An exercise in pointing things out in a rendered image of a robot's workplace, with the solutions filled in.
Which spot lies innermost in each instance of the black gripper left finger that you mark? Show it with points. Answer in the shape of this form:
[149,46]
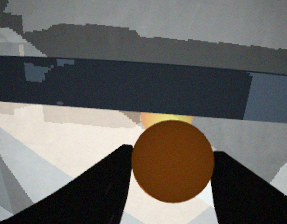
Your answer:
[97,196]

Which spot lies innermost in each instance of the translucent orange ball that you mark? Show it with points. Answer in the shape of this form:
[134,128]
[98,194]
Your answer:
[152,118]

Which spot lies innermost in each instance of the brown ball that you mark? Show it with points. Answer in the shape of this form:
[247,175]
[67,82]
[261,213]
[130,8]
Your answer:
[172,161]

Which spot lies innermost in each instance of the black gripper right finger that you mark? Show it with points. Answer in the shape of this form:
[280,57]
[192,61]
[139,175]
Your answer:
[241,197]

